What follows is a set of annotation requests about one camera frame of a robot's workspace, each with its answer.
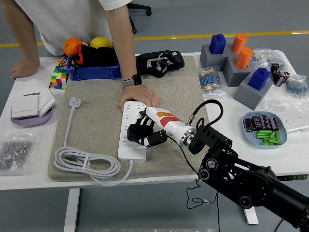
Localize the person's right hand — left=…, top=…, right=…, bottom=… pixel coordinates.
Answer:
left=10, top=58, right=41, bottom=80

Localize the person's left hand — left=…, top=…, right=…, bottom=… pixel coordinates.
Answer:
left=117, top=84, right=162, bottom=112

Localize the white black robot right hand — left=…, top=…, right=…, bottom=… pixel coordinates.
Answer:
left=134, top=106, right=192, bottom=148

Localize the black plug adapter with cord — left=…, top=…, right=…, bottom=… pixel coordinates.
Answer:
left=127, top=122, right=219, bottom=210

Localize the white power strip with cord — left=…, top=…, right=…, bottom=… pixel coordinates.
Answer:
left=53, top=97, right=149, bottom=187

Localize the multicolour puzzle cube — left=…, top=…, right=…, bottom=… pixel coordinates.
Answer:
left=50, top=59, right=70, bottom=90

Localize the grey-brown mat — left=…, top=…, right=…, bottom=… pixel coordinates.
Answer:
left=47, top=55, right=220, bottom=182

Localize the blue plastic bin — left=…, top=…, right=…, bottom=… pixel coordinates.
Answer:
left=65, top=42, right=122, bottom=81

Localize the black open electronic housing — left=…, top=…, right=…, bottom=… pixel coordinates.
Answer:
left=135, top=50, right=186, bottom=78

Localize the black pouch with red trim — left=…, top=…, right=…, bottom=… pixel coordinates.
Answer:
left=57, top=43, right=119, bottom=82

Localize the orange fruit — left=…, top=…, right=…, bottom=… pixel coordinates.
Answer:
left=63, top=37, right=84, bottom=58

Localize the purple oval tray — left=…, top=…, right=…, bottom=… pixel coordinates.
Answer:
left=11, top=93, right=54, bottom=128

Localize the bag of taped resistors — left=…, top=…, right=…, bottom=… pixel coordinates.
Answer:
left=198, top=67, right=222, bottom=97

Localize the large yellow lemon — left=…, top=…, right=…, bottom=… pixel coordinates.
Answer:
left=90, top=36, right=114, bottom=50

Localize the person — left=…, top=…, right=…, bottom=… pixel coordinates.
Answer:
left=14, top=0, right=133, bottom=56

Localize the grey block holder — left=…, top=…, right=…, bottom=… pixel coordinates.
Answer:
left=233, top=74, right=275, bottom=111
left=222, top=57, right=256, bottom=87
left=199, top=44, right=234, bottom=68

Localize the clear bag of metal nuts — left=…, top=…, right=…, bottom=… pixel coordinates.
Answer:
left=0, top=131, right=37, bottom=176

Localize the black office chair base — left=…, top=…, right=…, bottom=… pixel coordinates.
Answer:
left=127, top=2, right=153, bottom=34

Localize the light blue plate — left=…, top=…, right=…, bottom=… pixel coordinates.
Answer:
left=242, top=110, right=288, bottom=148

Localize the blue bottle-shaped block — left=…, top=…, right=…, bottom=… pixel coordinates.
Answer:
left=248, top=67, right=271, bottom=91
left=209, top=33, right=227, bottom=55

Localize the orange cylinder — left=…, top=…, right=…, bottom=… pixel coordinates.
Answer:
left=231, top=33, right=249, bottom=54
left=235, top=47, right=254, bottom=69

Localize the clear plastic bag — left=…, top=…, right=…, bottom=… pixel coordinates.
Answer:
left=264, top=99, right=309, bottom=133

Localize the clear bag of blue resistors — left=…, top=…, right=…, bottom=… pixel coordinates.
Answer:
left=286, top=74, right=309, bottom=99
left=252, top=47, right=287, bottom=73

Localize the white table leg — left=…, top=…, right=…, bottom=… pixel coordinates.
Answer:
left=63, top=188, right=81, bottom=232
left=243, top=207, right=259, bottom=225

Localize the table height control panel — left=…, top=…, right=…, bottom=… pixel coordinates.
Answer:
left=277, top=174, right=309, bottom=181

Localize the flat white wall switch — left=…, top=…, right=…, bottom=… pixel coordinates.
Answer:
left=11, top=94, right=40, bottom=119

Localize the tilted white wall switch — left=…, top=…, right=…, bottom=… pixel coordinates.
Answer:
left=37, top=87, right=56, bottom=118

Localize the black hanging cable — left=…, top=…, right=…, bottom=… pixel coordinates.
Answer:
left=217, top=190, right=221, bottom=232

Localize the white wall socket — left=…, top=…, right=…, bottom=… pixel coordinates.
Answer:
left=275, top=112, right=309, bottom=133

